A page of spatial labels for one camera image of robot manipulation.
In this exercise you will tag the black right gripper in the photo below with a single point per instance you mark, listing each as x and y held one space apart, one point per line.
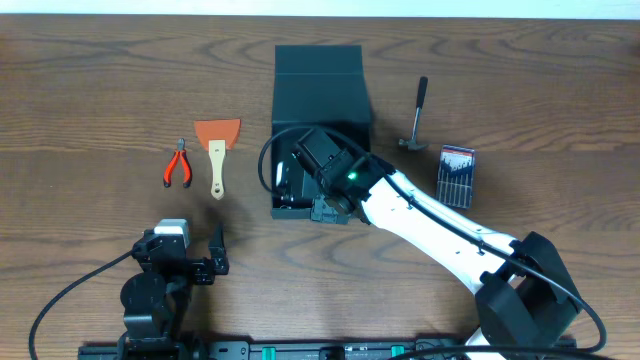
328 215

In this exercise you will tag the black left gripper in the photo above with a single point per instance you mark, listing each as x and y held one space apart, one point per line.
198 270

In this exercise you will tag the steel claw hammer black grip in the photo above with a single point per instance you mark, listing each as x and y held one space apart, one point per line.
412 144

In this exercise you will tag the orange scraper with wooden handle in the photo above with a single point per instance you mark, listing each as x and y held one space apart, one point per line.
217 137

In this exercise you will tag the screwdriver set case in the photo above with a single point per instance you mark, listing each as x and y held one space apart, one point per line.
455 176

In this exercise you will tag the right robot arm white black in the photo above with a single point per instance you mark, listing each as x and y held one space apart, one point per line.
524 295

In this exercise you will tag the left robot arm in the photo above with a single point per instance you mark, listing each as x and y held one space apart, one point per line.
156 300

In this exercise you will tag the dark green open box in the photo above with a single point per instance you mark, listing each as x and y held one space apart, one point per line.
314 85

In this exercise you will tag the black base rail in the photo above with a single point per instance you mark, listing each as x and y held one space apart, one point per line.
242 350

